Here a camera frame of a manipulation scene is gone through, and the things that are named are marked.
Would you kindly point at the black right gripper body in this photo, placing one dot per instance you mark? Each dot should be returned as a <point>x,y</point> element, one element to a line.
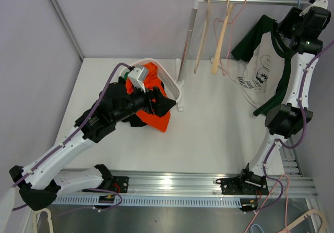
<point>291,25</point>

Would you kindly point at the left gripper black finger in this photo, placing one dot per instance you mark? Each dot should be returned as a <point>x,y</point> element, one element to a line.
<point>162,107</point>
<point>157,95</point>

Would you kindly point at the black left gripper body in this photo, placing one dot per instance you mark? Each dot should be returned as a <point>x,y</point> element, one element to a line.
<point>149,105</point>

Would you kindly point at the orange t shirt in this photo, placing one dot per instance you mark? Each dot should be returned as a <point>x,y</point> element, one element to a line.
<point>142,118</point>

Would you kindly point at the black t shirt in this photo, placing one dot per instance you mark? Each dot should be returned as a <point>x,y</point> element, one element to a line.
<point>133,120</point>

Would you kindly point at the pink wire hanger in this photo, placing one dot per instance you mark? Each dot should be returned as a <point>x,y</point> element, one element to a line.
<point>225,68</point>

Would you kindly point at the dark green t shirt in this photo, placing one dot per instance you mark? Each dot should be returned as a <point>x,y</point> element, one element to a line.
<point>261,66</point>

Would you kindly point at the beige plastic hanger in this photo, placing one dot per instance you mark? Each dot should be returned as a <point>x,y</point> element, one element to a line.
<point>203,37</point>

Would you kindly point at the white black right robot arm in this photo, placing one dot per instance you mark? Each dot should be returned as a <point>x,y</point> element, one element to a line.
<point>287,111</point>

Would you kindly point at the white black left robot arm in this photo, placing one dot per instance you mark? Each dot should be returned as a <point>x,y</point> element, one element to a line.
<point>41,182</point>

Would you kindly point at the pink hanger bottom right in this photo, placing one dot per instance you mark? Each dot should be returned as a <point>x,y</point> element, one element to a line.
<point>282,190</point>

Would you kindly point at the blue hanger bottom right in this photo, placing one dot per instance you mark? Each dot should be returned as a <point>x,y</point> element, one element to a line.
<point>256,228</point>

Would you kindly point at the white perforated plastic basket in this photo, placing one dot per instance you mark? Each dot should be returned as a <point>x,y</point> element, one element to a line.
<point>170,87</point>

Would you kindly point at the white metal clothes rack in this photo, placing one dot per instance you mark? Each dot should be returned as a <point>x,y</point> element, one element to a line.
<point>250,1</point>

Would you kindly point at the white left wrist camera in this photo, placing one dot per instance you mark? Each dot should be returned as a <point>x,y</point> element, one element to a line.
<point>137,76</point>

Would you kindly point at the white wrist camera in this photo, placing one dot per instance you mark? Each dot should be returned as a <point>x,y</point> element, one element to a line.
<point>137,76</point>
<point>317,3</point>

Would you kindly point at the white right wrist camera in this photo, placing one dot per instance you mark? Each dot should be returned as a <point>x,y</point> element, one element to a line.
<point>317,3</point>

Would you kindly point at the aluminium mounting rail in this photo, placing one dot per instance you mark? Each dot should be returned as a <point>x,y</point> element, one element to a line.
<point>153,183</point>

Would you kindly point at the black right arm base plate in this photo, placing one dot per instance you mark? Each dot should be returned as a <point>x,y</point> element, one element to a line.
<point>237,186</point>

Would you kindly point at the white slotted cable duct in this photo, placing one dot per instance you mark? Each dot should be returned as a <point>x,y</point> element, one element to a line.
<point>132,200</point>

